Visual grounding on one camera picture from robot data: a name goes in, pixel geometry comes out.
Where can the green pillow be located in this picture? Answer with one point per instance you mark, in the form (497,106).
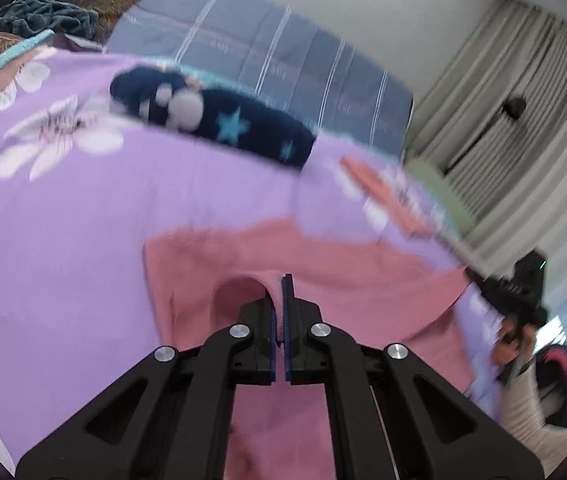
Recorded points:
(438,185)

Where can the grey plaid pillow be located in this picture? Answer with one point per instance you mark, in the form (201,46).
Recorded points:
(288,45)

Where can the dark teal fleece blanket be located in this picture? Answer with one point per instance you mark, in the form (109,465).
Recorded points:
(43,17)

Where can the person's right hand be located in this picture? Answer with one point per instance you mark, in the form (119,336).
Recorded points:
(513,347)

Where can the black and pink backpack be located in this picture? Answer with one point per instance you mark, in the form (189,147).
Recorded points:
(563,365)

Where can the beige pleated curtain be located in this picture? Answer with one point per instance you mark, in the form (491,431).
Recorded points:
(513,60)

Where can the pink long-sleeve shirt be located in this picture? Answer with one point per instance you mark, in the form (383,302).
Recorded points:
(343,280)

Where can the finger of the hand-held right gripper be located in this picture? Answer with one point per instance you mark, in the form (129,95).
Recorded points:
(478,280)

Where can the person's right forearm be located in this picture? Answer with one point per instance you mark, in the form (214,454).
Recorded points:
(538,415)

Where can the purple floral bedsheet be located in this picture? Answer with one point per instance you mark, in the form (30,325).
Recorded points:
(88,240)

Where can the navy star-print fleece garment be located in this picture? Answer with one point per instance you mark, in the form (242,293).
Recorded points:
(243,127)

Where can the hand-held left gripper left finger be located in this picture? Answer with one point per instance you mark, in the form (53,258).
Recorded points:
(258,330)

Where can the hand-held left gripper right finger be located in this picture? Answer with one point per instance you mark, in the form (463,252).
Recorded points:
(288,320)

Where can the black floor lamp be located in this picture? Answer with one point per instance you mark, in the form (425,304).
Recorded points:
(513,106)

